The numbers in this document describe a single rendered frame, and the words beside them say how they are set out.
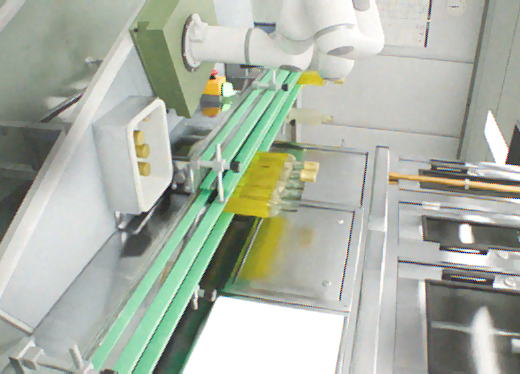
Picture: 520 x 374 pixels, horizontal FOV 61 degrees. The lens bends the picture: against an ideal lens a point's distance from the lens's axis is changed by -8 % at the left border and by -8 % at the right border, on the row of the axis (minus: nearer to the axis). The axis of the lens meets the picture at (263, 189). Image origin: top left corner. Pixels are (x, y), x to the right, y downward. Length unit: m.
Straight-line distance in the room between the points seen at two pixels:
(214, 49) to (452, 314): 0.90
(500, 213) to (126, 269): 1.23
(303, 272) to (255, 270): 0.13
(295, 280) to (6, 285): 0.70
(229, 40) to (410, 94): 6.29
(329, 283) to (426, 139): 6.53
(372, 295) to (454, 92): 6.34
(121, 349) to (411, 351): 0.65
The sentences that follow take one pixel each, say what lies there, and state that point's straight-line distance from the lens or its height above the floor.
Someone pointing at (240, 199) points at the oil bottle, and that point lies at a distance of 1.28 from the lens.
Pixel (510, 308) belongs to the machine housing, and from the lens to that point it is 1.36.
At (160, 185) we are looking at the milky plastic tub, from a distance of 1.17.
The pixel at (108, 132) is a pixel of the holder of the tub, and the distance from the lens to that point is 1.02.
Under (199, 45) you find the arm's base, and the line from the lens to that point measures 1.22.
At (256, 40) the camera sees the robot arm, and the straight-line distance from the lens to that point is 1.18.
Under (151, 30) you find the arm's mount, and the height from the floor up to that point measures 0.81.
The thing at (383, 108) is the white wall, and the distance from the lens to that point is 7.45.
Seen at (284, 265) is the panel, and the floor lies 1.13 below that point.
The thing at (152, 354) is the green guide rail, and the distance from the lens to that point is 0.98.
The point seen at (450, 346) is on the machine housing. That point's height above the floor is 1.57.
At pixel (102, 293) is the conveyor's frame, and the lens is 0.99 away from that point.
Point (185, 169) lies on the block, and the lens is 1.21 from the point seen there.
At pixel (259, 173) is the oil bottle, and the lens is 1.39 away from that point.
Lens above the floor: 1.32
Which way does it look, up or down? 12 degrees down
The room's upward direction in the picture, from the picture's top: 97 degrees clockwise
